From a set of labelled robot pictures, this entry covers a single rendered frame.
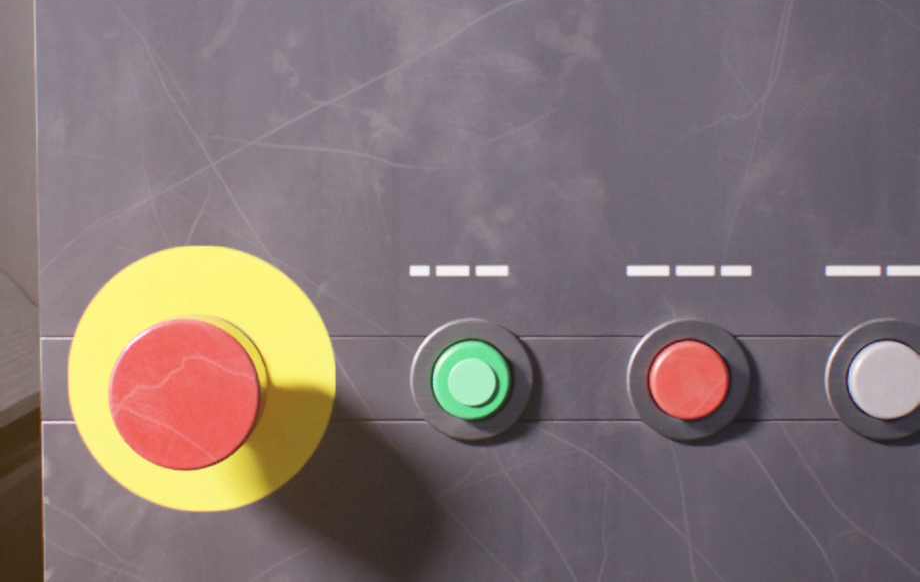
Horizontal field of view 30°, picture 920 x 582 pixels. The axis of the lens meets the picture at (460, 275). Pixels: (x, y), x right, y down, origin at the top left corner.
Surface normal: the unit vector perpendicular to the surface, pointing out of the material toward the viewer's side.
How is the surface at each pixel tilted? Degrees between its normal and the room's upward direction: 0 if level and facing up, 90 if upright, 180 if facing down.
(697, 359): 90
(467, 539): 90
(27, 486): 90
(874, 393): 90
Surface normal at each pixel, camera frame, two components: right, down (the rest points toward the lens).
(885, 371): 0.00, 0.07
